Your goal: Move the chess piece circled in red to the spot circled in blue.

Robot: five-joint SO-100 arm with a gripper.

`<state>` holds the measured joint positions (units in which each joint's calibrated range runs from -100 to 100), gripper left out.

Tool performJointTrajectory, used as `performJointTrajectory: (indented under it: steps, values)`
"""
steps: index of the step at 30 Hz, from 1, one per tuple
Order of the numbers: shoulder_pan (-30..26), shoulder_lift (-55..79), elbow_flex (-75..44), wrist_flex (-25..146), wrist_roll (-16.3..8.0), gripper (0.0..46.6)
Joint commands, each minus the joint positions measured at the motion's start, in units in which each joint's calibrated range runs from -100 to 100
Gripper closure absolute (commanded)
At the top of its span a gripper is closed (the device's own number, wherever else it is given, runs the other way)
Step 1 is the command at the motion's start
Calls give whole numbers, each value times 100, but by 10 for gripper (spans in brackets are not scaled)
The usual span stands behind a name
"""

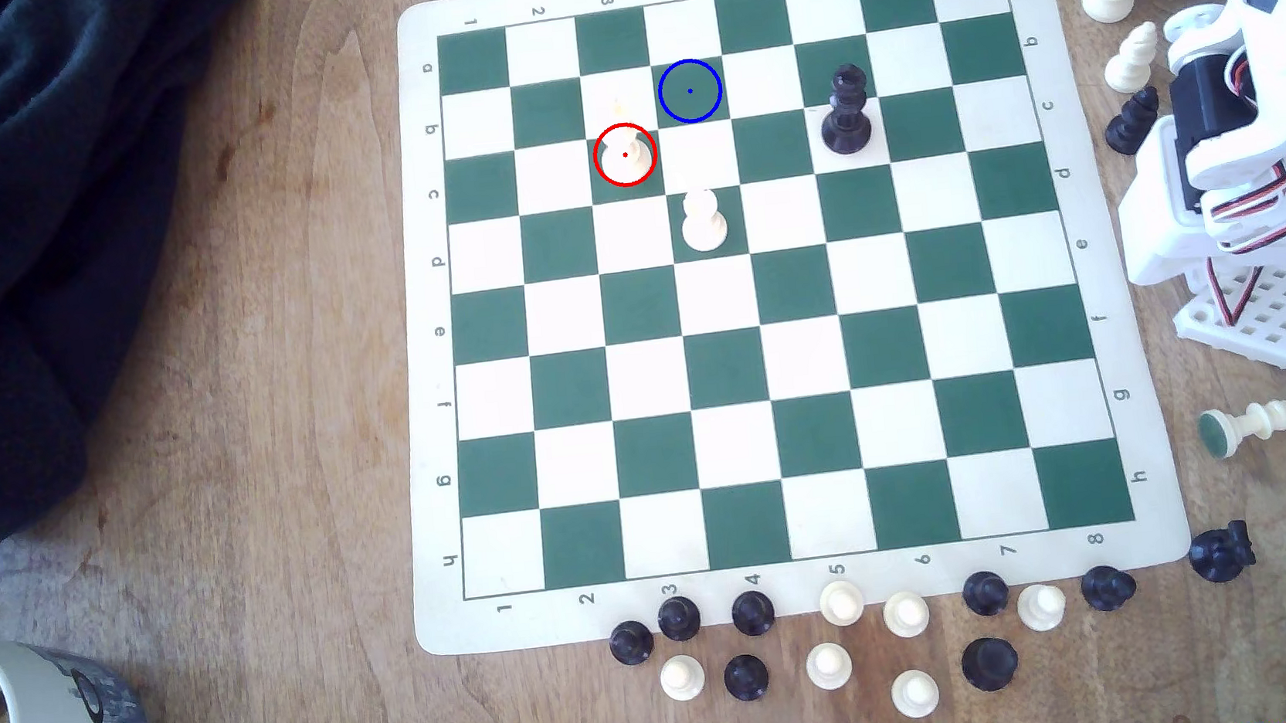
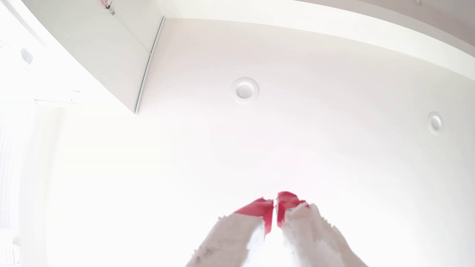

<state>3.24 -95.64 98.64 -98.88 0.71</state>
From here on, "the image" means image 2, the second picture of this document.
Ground red and black hanging wires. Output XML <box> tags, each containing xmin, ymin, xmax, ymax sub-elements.
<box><xmin>100</xmin><ymin>0</ymin><xmax>116</xmax><ymax>16</ymax></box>

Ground round recessed ceiling light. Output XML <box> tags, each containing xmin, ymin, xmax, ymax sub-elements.
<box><xmin>231</xmin><ymin>77</ymin><xmax>260</xmax><ymax>104</ymax></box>
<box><xmin>427</xmin><ymin>111</ymin><xmax>445</xmax><ymax>135</ymax></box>

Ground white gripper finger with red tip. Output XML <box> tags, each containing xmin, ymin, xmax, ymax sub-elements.
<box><xmin>185</xmin><ymin>198</ymin><xmax>274</xmax><ymax>267</ymax></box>
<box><xmin>276</xmin><ymin>191</ymin><xmax>369</xmax><ymax>267</ymax></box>

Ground white corner trim strip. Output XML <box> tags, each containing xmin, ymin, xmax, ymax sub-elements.
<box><xmin>134</xmin><ymin>16</ymin><xmax>166</xmax><ymax>115</ymax></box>

